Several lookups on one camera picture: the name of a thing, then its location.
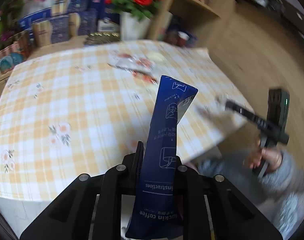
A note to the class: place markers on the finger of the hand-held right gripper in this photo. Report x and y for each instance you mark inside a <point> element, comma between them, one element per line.
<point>242,111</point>

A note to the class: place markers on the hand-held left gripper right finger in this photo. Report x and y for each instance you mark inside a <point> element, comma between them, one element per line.
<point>183,180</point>

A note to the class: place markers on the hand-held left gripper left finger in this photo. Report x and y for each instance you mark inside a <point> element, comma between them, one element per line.
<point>138,162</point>

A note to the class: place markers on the dark blue coffee sachet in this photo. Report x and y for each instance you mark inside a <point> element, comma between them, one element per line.
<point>164,130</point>

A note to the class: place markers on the person's right forearm grey sleeve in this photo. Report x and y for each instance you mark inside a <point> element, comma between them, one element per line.
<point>292,192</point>

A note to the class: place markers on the person's right hand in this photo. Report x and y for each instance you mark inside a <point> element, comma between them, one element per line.
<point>274,160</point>

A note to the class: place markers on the person's grey fluffy clothing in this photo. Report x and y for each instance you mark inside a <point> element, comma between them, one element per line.
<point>222,167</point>

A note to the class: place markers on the red paper cup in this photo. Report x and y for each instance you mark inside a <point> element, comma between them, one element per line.
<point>183,38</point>

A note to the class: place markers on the dark low cabinet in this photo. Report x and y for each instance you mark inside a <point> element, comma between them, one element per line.
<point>287,15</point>

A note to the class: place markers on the orange plaid floral tablecloth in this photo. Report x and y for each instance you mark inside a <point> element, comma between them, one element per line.
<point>66,92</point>

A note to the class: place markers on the wooden shelf unit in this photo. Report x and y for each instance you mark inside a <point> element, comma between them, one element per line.
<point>197,3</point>

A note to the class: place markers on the foil blister packs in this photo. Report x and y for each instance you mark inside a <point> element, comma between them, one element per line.
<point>101,38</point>

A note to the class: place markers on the red rose plant white pot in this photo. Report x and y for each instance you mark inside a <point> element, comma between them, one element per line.
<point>134,27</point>

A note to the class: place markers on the white blue carton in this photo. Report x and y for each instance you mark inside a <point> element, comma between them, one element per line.
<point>108,26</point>

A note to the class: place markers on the gold blue gift box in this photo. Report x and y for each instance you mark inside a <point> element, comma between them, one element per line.
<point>83,25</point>
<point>69,3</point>
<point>50,31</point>

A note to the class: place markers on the blue cardboard carton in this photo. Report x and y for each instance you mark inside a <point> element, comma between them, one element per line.
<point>99,6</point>
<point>34,18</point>

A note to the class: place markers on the copper teal tin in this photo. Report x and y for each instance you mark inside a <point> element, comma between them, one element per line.
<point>13,57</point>

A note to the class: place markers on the pink blossom artificial plant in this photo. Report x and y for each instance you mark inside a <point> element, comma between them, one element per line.
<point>6,17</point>

